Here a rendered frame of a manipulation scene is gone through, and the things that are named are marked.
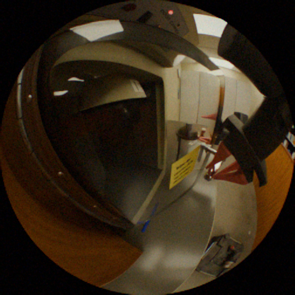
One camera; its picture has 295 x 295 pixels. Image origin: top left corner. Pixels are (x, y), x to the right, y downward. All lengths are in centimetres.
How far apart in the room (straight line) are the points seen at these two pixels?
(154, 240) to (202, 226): 19
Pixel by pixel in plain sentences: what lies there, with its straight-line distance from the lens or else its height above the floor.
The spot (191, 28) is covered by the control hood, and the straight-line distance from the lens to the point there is 25.
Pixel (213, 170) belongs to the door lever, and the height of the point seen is 120.
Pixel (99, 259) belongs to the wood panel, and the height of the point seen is 118.
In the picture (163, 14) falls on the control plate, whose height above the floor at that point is 145.
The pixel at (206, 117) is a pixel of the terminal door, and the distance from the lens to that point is 16.
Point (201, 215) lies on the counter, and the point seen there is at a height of 94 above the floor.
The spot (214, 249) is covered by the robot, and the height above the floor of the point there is 24.
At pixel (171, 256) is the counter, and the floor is 94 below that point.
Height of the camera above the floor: 132
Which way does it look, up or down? 33 degrees down
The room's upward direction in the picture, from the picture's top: 5 degrees counter-clockwise
